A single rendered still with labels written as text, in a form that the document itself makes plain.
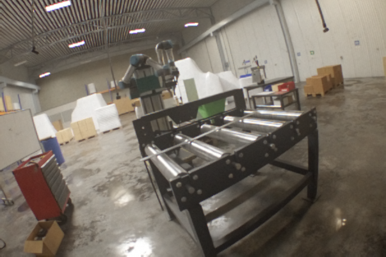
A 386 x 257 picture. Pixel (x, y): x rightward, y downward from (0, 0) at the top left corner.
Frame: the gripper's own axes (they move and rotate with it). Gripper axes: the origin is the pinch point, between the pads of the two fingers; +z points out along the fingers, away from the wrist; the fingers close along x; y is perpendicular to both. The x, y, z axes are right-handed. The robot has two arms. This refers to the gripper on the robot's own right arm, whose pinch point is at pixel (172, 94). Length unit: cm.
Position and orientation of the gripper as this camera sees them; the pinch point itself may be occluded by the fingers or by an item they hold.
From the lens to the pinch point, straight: 194.7
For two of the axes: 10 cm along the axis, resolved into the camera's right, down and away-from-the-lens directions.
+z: 2.4, 9.6, 1.6
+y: -4.3, -0.4, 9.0
